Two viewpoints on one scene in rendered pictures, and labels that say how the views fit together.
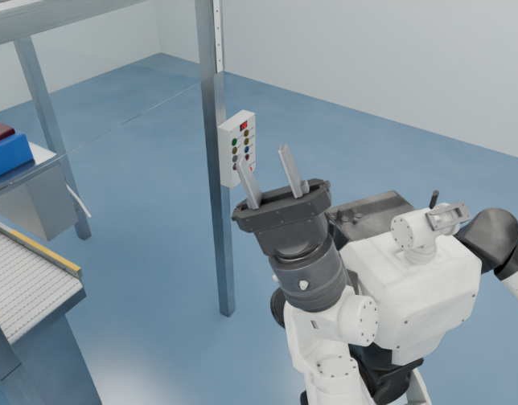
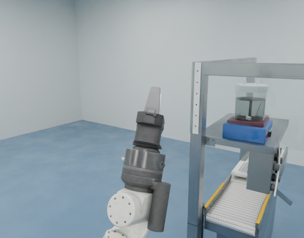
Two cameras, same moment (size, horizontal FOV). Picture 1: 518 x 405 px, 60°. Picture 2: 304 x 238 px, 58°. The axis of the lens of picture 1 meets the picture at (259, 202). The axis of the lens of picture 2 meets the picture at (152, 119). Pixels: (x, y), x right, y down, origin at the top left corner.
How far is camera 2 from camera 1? 0.78 m
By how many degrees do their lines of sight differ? 81
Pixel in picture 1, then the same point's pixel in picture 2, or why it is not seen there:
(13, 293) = (232, 208)
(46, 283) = (245, 217)
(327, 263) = (130, 154)
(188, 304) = not seen: outside the picture
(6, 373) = (190, 222)
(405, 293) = not seen: outside the picture
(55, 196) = (262, 169)
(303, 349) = not seen: hidden behind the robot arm
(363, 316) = (118, 199)
